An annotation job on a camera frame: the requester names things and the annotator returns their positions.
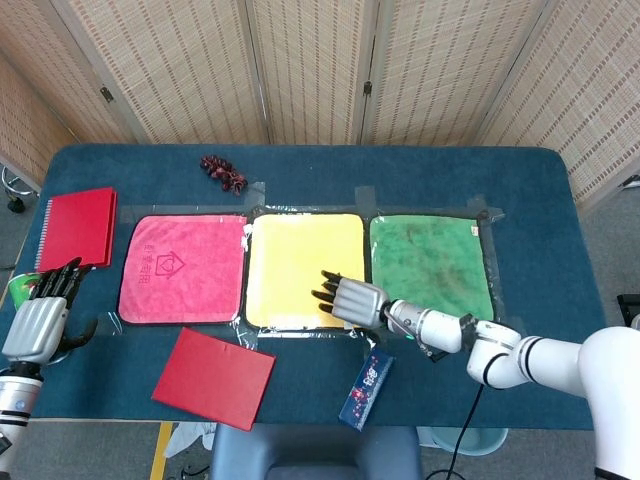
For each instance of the green Pringles can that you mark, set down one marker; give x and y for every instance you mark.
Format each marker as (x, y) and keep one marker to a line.
(21, 287)

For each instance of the dark blue long box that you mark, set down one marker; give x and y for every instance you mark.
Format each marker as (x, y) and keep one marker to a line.
(367, 387)

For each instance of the blue felt table cover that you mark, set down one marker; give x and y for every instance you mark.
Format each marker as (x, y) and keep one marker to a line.
(320, 170)

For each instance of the dark red grape bunch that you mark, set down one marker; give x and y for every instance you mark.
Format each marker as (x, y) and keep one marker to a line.
(225, 174)

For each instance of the light blue bucket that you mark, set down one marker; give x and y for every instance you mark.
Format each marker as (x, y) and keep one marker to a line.
(487, 441)

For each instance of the red flat folder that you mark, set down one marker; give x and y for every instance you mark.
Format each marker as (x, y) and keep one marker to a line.
(215, 380)

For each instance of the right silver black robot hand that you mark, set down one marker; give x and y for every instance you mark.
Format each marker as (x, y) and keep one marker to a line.
(360, 305)

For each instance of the blue-grey chair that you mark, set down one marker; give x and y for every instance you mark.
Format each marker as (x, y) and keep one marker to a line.
(315, 450)

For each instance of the woven folding screen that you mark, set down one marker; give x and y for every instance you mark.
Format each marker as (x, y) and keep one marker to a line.
(175, 75)

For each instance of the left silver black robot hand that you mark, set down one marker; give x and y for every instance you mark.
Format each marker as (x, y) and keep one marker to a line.
(35, 330)

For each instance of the yellow cloth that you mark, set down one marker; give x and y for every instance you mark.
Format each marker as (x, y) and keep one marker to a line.
(295, 255)

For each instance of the green cloth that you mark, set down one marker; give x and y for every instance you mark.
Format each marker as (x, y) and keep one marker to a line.
(430, 260)

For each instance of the white crumpled cloth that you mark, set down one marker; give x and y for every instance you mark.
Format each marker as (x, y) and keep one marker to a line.
(187, 440)

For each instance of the red spiral notebook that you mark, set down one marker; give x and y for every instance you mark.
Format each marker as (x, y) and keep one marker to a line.
(77, 230)

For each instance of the pink cloth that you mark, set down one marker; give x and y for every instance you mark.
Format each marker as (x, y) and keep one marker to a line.
(185, 270)

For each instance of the clear tape strip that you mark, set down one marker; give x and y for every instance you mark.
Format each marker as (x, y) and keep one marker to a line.
(366, 197)
(255, 194)
(480, 204)
(107, 325)

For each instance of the chrome stool base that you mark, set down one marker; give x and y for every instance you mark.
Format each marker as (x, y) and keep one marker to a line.
(15, 192)

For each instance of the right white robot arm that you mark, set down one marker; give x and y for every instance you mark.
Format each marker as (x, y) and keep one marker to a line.
(550, 355)

